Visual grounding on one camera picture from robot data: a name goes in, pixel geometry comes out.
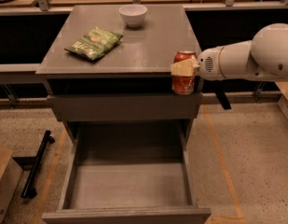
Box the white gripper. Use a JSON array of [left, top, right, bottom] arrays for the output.
[[171, 47, 223, 80]]

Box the red coke can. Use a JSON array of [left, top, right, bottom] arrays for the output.
[[172, 50, 197, 95]]

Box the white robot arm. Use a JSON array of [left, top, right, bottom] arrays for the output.
[[171, 23, 288, 82]]

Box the closed grey top drawer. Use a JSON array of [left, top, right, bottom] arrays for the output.
[[48, 93, 201, 121]]

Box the grey drawer cabinet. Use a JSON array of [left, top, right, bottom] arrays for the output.
[[37, 4, 200, 139]]

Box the open grey middle drawer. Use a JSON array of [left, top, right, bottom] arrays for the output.
[[42, 121, 211, 224]]

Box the white ceramic bowl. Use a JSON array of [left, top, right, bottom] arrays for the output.
[[119, 4, 147, 27]]

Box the green chip bag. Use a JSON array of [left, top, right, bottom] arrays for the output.
[[65, 27, 123, 61]]

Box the black metal bar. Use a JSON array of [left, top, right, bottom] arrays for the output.
[[21, 130, 55, 199]]

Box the brown cardboard box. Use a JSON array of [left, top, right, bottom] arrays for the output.
[[0, 146, 22, 224]]

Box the grey metal rail shelf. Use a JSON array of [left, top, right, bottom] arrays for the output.
[[0, 58, 288, 85]]

